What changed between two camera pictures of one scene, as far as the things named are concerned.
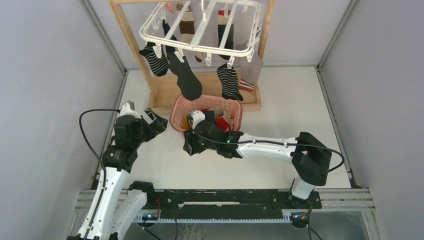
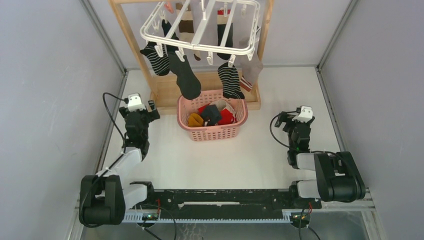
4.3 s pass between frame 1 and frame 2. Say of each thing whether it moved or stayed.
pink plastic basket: moved
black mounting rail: stayed
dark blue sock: moved
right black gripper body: moved
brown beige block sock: stayed
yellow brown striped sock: moved
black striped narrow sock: stayed
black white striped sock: stayed
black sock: stayed
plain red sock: moved
